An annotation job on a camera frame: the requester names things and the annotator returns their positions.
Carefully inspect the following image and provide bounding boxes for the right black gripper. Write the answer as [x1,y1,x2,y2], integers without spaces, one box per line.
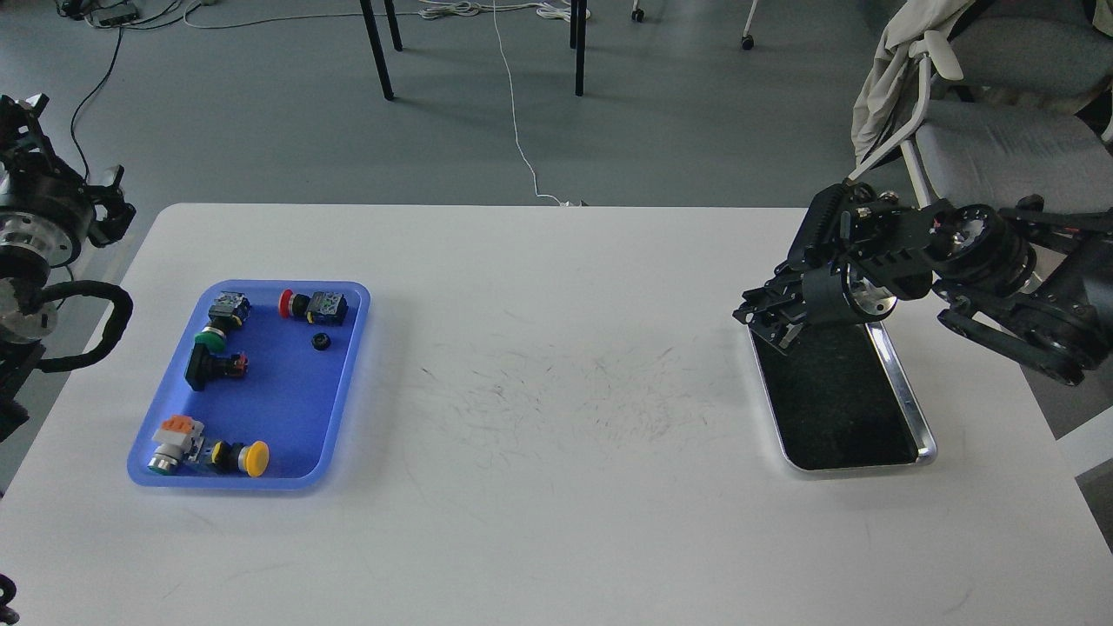
[732,264,898,353]

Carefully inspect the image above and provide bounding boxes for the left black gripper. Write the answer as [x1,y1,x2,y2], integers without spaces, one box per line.
[1,94,137,267]

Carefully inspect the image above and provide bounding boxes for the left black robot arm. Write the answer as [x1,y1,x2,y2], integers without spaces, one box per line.
[1,94,137,437]

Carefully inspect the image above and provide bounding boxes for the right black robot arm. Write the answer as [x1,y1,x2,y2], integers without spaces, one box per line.
[733,180,1112,387]

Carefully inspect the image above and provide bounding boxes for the stainless steel tray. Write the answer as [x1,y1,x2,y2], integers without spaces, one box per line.
[748,322,939,480]

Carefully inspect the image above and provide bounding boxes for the black power strip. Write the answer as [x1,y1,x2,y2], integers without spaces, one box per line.
[55,1,139,28]

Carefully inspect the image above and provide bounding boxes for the beige jacket on chair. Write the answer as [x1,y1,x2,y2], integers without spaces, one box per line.
[850,1,974,165]

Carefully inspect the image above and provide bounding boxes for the blue plastic tray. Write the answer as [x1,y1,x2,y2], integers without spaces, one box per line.
[126,280,372,492]

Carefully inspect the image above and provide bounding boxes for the red emergency push button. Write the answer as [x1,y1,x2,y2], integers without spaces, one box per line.
[277,288,349,326]

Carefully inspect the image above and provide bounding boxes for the grey office chair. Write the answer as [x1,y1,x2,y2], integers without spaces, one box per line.
[851,1,1112,214]

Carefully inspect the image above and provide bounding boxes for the yellow mushroom push button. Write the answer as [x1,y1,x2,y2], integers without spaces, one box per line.
[199,440,270,478]

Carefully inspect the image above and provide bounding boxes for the black table leg left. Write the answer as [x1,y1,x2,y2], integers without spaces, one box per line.
[359,0,404,102]

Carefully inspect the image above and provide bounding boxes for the black table leg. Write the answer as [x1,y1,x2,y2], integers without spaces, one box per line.
[359,0,404,102]
[570,0,589,97]

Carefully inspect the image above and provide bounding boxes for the black table leg right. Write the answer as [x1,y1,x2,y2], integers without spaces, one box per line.
[570,0,589,97]

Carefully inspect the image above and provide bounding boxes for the black floor cable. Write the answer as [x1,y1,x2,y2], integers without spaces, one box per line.
[70,0,188,183]

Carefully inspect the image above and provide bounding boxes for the black selector switch red terminals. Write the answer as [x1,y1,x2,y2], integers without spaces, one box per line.
[183,343,248,392]

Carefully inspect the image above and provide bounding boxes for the grey switch orange top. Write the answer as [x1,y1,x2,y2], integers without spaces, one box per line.
[147,415,205,476]

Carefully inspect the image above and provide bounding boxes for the white floor cable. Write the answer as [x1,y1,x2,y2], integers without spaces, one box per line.
[420,0,592,208]

